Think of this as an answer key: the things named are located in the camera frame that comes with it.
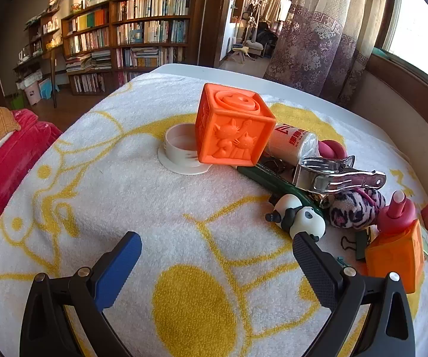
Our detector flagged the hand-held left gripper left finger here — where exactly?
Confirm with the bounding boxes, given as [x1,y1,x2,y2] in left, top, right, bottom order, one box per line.
[20,231,142,357]

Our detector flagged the pink bottle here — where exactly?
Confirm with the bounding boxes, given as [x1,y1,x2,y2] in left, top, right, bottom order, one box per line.
[377,190,417,235]

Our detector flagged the window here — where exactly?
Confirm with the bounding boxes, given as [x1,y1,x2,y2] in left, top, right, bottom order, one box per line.
[381,0,428,95]

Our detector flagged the panda toy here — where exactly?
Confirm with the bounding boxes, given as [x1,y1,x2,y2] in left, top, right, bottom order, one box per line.
[265,194,327,241]

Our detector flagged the coat rack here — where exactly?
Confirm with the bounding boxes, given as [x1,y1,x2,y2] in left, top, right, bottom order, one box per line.
[242,0,270,45]

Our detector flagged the rows of books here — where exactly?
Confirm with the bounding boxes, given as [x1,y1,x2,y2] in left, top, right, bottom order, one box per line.
[65,0,192,93]

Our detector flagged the orange cat relief toy cube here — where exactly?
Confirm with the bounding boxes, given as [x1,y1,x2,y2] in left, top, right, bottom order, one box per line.
[195,83,277,167]

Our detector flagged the white roll with red print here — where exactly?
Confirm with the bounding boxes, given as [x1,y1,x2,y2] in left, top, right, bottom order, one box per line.
[264,122,319,166]

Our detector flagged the wooden stool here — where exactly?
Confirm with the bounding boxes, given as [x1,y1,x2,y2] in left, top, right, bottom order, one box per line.
[230,45,255,64]

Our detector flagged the red blanket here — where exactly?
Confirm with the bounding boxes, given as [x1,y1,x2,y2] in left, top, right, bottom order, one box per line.
[0,109,64,264]

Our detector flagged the wooden display shelf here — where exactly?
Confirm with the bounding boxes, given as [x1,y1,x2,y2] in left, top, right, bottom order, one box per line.
[13,7,64,82]

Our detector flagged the pink knotted toy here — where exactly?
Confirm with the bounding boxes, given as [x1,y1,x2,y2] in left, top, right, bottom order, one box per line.
[317,139,346,160]

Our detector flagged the pink storage box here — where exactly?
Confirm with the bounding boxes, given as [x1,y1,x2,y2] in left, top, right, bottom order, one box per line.
[22,82,51,105]

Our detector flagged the white and yellow printed towel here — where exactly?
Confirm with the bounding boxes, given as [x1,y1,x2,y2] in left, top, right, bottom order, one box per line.
[0,72,428,357]

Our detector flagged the white round plastic cup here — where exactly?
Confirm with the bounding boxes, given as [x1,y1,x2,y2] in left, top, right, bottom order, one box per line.
[157,124,211,175]

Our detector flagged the orange ribbed toy cube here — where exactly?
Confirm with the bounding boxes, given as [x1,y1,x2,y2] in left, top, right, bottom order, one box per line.
[364,219,426,294]

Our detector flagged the wooden bookshelf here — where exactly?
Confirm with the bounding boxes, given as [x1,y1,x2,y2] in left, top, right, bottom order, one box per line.
[61,0,200,95]

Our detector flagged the black binder clip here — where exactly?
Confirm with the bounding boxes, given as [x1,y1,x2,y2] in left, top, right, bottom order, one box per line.
[339,228,372,262]

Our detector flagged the green tube with gold cap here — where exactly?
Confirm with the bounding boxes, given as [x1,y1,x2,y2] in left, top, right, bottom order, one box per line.
[236,164,324,218]

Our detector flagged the patterned purple and cream curtain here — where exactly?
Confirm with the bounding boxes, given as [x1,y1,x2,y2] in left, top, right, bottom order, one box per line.
[262,0,393,107]

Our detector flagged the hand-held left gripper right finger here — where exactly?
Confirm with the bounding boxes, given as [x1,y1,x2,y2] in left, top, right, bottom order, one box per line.
[292,231,417,357]

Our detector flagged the silver metal clip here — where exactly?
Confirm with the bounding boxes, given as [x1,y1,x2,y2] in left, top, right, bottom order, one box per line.
[292,155,387,195]

